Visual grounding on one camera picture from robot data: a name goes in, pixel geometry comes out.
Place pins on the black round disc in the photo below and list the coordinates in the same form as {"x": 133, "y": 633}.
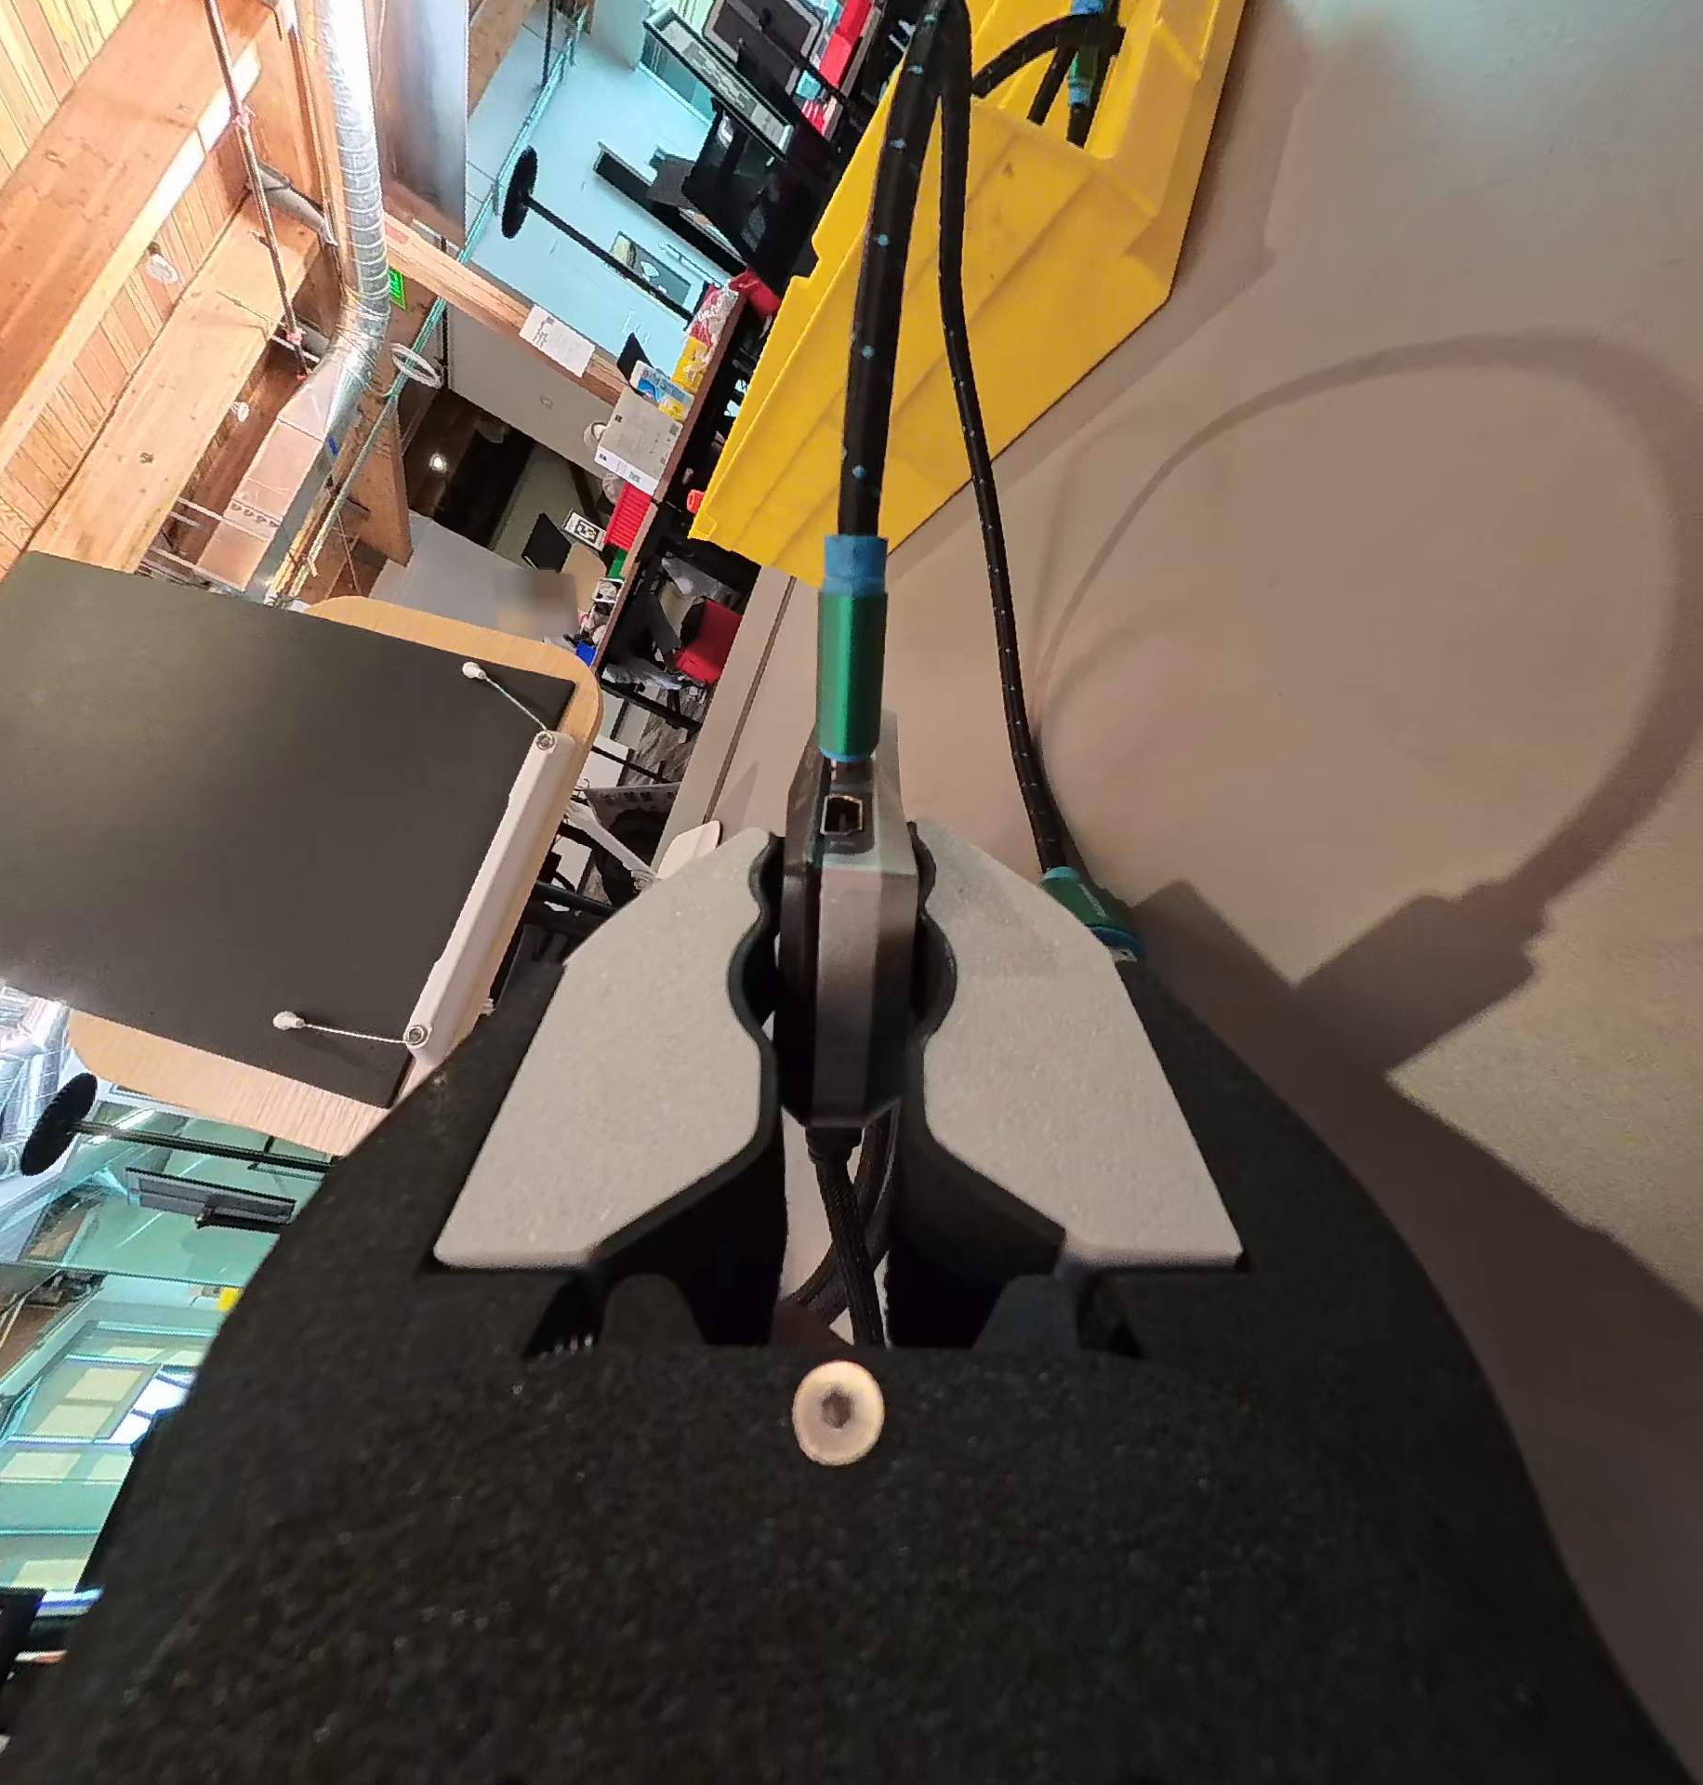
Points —
{"x": 523, "y": 201}

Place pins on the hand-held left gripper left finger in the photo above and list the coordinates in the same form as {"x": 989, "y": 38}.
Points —
{"x": 603, "y": 1116}

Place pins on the wooden-framed black panel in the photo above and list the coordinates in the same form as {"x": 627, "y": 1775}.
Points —
{"x": 184, "y": 809}

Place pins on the silver ventilation duct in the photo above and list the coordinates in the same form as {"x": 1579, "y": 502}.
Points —
{"x": 338, "y": 223}

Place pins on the yellow plastic bin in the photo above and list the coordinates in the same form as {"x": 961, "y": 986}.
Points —
{"x": 937, "y": 363}

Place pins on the red box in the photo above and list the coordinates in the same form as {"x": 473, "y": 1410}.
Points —
{"x": 714, "y": 641}

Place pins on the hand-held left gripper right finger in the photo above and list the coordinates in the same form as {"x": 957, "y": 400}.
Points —
{"x": 1091, "y": 1116}

